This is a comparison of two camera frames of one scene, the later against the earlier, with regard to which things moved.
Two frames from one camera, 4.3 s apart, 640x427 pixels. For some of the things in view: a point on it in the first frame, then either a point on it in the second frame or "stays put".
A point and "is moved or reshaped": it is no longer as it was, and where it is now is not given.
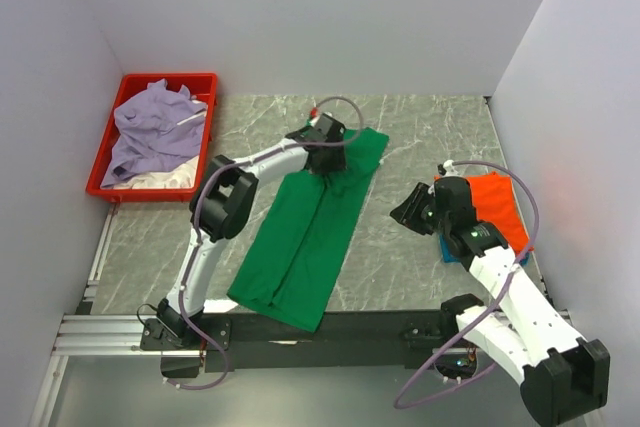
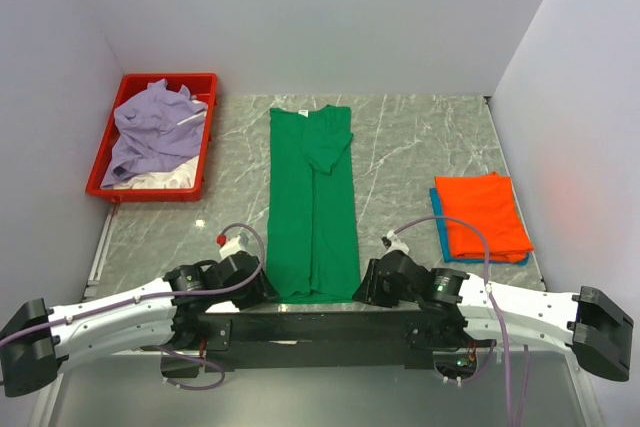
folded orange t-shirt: (496, 200) stays put
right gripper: (408, 210) -> (369, 290)
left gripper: (336, 163) -> (260, 290)
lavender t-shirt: (156, 129) stays put
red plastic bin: (201, 85) stays put
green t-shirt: (290, 264) is moved or reshaped
